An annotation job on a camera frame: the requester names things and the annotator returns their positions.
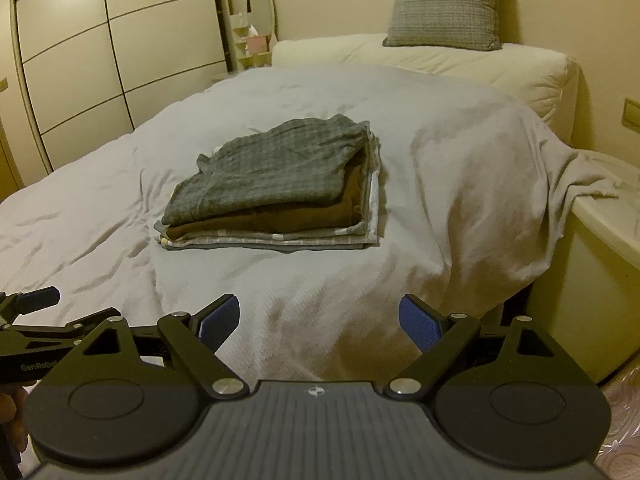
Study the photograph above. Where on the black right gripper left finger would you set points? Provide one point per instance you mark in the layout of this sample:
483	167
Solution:
188	344

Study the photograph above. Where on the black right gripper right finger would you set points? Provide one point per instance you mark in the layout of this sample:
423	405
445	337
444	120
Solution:
448	344

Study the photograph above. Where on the brown garment with plaid lining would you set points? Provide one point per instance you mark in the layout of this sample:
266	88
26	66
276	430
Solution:
289	218

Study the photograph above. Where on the grey checked garment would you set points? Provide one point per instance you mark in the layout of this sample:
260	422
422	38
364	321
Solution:
301	160

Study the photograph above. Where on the person's left hand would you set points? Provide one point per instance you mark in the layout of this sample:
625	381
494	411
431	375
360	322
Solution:
12	402

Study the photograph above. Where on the light plaid folded garment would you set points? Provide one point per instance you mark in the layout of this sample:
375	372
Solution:
365	232

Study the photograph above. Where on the white bed duvet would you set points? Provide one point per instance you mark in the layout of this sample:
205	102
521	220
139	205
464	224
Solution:
475	192

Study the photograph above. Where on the white bedside cabinet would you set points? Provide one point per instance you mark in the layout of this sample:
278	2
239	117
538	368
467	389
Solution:
588	300

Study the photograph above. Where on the cream headboard pillow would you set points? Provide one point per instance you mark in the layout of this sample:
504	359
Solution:
546	80

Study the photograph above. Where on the white desk organiser shelf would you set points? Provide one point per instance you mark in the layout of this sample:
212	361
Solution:
253	39

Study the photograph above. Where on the white sliding wardrobe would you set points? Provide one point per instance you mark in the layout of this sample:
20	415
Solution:
90	71

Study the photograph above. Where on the grey checked cushion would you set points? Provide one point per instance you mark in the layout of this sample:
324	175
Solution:
461	24

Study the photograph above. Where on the oval vanity mirror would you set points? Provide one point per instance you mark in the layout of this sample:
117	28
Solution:
262	14

